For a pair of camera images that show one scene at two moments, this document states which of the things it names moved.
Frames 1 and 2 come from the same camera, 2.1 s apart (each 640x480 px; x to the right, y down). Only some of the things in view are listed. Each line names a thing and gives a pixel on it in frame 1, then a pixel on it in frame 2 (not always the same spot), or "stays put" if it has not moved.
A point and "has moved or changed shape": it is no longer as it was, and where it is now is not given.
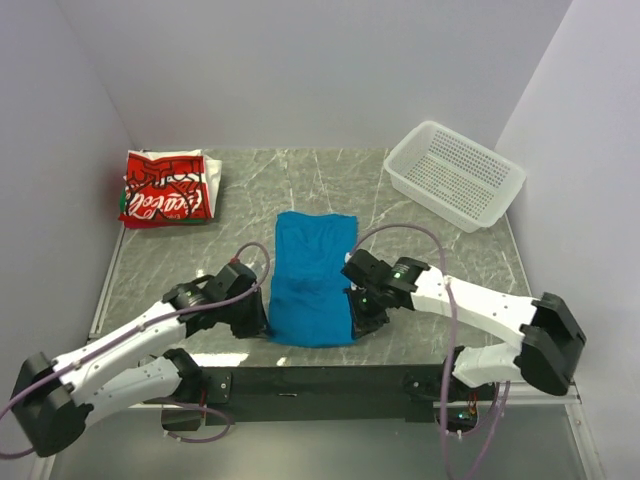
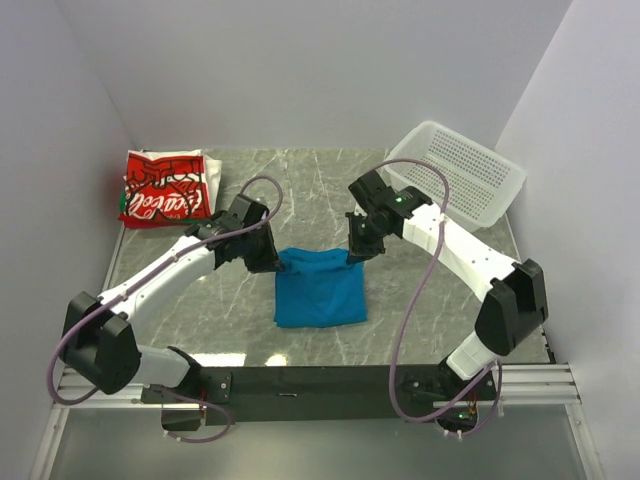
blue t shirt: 309,302 has moved or changed shape
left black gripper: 257,326 -> 269,262
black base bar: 334,392 stays put
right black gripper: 363,324 -> 358,249
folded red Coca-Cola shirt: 168,187 stays put
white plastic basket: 452,176 stays put
